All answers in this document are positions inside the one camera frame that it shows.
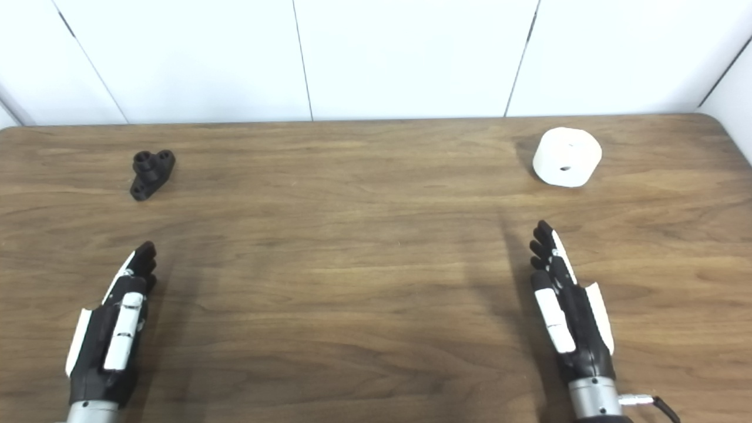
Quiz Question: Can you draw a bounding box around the white and black right hand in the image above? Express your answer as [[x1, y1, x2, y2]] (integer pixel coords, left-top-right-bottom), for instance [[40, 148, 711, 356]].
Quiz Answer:
[[529, 221, 616, 385]]

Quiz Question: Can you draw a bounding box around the white and black left hand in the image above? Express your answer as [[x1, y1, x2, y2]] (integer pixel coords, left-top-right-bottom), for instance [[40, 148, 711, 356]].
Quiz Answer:
[[65, 241, 158, 409]]

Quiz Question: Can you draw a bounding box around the round white piece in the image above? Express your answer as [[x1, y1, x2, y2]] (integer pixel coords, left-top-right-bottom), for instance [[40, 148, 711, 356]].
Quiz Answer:
[[532, 127, 603, 189]]

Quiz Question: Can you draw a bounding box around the black flanged holder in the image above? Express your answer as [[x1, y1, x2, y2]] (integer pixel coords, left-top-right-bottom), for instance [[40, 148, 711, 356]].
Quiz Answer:
[[130, 149, 176, 202]]

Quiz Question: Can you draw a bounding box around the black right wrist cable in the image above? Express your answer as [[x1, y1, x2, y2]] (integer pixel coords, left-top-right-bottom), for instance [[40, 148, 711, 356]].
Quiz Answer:
[[617, 394, 682, 423]]

